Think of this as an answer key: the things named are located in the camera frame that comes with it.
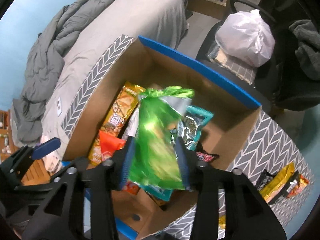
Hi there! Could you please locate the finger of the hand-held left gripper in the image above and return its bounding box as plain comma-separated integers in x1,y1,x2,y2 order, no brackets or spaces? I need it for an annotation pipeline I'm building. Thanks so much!
31,137,61,159
0,145,35,185

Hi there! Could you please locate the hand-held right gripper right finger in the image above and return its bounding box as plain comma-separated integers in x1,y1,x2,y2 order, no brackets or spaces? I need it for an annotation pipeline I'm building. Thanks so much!
175,137,285,240

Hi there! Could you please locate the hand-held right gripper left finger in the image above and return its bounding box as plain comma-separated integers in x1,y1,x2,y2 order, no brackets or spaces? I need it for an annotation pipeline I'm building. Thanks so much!
24,136,137,240

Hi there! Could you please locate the orange noodle packet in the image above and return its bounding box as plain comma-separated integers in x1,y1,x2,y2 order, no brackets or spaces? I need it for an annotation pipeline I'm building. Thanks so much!
99,130,127,160

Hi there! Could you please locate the black pink snack packet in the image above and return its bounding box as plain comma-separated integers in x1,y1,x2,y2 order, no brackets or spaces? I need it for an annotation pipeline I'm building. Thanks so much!
195,150,220,164

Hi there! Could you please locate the white snack packet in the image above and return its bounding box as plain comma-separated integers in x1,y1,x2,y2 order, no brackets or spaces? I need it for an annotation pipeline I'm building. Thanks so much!
122,107,140,140

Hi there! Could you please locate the green snack packet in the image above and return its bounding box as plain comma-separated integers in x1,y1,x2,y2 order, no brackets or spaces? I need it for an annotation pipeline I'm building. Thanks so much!
127,86,195,190

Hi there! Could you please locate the teal snack packet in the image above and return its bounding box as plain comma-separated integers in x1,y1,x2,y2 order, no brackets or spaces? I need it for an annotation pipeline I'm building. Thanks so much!
145,105,214,202

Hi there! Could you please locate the long yellow cracker packet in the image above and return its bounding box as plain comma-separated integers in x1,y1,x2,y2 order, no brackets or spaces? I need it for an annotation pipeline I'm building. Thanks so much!
88,81,146,165

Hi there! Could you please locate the blue cardboard box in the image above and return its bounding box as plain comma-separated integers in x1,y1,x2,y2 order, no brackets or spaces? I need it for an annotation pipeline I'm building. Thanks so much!
61,35,262,240

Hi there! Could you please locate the pink white cloth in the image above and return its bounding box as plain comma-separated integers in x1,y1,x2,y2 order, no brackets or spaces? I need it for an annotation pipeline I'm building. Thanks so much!
41,135,63,173

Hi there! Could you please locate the wooden slatted stool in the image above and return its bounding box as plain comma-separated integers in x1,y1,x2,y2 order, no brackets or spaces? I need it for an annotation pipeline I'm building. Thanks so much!
21,159,52,184

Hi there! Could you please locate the wooden shelf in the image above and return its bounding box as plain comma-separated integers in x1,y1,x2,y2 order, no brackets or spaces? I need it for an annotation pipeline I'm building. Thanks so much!
0,110,15,155

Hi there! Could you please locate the grey duvet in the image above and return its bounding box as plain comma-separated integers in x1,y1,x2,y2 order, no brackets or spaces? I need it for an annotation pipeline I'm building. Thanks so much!
11,0,123,147

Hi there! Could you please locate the gold snack packet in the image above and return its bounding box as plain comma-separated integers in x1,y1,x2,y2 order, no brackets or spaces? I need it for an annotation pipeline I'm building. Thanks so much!
260,162,299,203

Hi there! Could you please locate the grey checked seat cushion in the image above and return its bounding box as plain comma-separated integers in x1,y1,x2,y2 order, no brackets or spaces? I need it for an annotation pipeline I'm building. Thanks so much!
207,45,258,85

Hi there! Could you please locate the small orange snack packet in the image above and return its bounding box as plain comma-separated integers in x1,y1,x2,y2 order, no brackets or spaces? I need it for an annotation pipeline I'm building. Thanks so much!
287,172,310,198

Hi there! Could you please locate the black office chair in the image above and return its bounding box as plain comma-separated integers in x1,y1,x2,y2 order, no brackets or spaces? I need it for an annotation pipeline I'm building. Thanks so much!
195,0,320,115

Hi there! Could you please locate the grey bed sheet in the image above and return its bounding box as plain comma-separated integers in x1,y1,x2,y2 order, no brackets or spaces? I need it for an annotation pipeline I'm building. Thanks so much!
41,0,189,160

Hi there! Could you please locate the white plastic bag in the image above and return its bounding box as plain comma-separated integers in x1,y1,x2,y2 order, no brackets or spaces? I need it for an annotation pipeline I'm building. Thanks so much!
215,9,275,67

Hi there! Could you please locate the grey fleece blanket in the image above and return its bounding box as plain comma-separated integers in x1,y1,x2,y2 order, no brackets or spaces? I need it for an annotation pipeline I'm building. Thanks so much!
289,19,320,80

